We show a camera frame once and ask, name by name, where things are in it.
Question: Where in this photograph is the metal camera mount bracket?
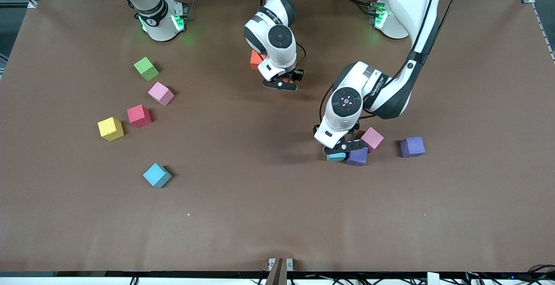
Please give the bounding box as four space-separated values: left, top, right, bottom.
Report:
268 258 294 285

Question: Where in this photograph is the pink foam cube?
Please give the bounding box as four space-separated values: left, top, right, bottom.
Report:
361 127 385 152
148 82 175 106

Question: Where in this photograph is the green foam cube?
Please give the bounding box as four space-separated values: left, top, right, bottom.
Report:
134 57 160 82

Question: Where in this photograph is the purple foam cube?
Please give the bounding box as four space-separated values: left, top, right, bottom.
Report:
400 137 426 158
346 146 369 166

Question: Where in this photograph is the red foam cube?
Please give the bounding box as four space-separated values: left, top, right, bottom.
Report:
127 105 153 128

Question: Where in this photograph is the yellow foam cube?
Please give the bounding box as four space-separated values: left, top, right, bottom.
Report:
98 117 125 141

